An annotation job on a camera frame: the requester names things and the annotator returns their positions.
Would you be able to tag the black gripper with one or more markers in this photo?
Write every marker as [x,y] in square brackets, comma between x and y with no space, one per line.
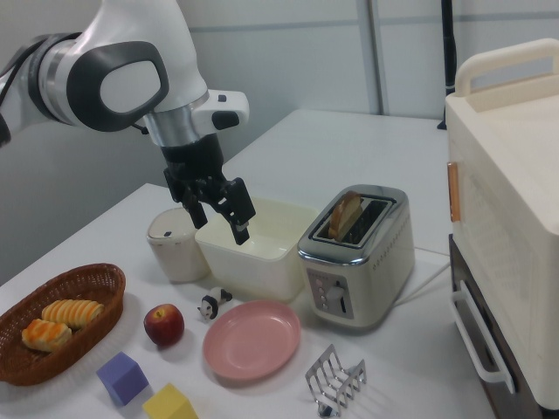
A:
[192,166]

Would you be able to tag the brown bread slice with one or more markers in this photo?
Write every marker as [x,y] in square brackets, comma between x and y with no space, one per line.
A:
[345,214]

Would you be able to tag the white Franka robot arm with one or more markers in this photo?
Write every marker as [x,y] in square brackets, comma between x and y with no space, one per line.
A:
[131,26]

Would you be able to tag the pink plate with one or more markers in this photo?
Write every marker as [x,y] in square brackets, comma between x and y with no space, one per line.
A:
[251,340]

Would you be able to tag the striped long bread roll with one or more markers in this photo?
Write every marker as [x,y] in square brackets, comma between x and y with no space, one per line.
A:
[72,312]

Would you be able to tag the orange glazed bread roll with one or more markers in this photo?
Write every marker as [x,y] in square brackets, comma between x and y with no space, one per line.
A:
[43,335]

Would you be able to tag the small cream lidded bin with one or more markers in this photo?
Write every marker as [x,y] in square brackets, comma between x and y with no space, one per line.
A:
[174,257]

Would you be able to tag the cream rectangular plastic container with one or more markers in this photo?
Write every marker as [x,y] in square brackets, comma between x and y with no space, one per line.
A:
[249,275]

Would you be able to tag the small panda figurine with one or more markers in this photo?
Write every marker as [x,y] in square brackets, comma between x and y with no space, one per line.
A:
[211,305]

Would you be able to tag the red apple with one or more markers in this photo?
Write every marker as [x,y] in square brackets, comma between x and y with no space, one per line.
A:
[163,325]

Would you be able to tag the brown wicker basket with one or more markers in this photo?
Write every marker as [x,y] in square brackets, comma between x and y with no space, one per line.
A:
[105,283]

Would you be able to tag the cream and chrome toaster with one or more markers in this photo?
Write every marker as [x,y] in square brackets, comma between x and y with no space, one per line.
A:
[384,270]

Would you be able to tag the purple foam cube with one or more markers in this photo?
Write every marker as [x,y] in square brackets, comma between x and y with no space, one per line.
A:
[122,377]

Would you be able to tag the yellow foam cube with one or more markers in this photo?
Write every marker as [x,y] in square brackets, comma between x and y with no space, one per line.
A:
[170,403]

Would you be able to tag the metal toast rack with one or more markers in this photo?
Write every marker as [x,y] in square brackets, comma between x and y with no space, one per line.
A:
[334,379]

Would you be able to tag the tall black pole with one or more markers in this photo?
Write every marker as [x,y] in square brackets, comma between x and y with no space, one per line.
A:
[449,43]

